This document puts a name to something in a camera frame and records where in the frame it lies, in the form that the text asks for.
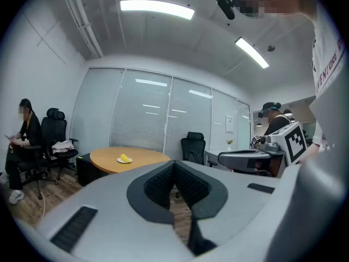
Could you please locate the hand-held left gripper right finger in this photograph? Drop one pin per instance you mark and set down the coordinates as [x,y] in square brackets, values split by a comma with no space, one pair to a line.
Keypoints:
[210,198]

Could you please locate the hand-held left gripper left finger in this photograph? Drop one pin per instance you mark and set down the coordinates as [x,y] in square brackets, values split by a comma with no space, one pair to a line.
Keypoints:
[152,201]

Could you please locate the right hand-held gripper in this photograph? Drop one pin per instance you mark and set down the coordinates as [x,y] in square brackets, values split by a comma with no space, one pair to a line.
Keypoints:
[278,143]

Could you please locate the white round plate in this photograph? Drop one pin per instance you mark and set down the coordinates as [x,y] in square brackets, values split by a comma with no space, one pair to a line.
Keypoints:
[130,160]

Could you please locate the yellow banana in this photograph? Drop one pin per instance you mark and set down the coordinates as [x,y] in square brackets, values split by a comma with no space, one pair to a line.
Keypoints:
[124,157]

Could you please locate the small potted plant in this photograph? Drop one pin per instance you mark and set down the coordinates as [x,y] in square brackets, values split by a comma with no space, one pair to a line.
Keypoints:
[229,143]

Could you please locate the white desk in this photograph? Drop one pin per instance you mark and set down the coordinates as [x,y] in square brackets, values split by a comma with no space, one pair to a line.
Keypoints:
[214,155]

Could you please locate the paper notice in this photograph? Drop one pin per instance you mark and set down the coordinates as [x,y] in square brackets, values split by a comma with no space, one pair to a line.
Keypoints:
[229,123]

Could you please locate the black bag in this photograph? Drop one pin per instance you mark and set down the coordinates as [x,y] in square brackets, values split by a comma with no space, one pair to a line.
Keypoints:
[194,156]

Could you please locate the black office chair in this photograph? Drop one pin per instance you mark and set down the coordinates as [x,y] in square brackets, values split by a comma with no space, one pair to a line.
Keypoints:
[32,160]
[56,135]
[193,146]

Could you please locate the black flat case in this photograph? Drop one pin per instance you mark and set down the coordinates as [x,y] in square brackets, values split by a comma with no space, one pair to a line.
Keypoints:
[83,169]

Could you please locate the glass partition with blinds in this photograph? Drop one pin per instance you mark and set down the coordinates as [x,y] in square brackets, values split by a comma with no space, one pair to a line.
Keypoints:
[141,113]

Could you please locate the pink cloth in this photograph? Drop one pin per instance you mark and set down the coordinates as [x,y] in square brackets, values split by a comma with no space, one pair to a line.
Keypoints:
[63,146]

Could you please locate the long ceiling light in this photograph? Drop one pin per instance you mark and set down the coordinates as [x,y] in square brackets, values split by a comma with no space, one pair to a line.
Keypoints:
[156,8]
[252,52]

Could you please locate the person's white printed t-shirt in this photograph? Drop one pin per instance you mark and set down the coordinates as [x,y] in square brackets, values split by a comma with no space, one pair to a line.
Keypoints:
[325,64]

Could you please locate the white ceiling pipes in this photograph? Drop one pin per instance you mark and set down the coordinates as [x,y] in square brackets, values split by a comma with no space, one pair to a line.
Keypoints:
[81,20]

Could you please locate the black head-worn camera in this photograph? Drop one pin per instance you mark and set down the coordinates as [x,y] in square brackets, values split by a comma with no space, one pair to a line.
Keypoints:
[225,5]

